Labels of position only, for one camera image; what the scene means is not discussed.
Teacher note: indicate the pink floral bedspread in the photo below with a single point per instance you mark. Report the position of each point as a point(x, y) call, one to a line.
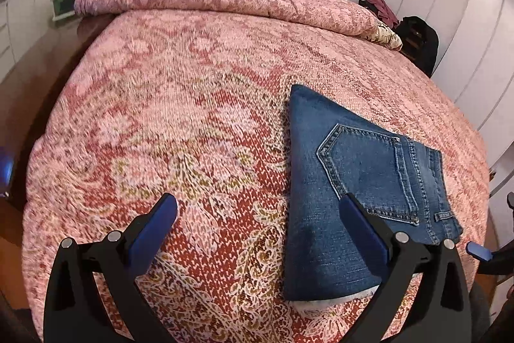
point(194, 103)

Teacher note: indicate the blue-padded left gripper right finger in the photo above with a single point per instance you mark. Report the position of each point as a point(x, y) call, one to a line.
point(441, 309)

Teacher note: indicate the blue denim jeans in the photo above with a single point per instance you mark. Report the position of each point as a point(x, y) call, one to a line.
point(334, 152)

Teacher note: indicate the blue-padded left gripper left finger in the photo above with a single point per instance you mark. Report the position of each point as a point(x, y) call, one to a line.
point(74, 310)

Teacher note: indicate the black jacket on chair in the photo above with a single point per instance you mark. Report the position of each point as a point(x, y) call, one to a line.
point(420, 43)

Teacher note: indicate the white built-in wardrobe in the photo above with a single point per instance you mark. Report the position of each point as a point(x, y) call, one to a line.
point(474, 64)

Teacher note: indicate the floral yellow pillow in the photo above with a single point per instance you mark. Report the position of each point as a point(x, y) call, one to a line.
point(384, 36)

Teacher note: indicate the maroon clothes pile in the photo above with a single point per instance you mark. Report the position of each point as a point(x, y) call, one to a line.
point(382, 11)

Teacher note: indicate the white left side cabinet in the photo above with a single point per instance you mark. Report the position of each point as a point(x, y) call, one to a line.
point(23, 23)

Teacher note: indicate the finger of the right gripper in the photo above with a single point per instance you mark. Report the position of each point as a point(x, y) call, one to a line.
point(478, 252)

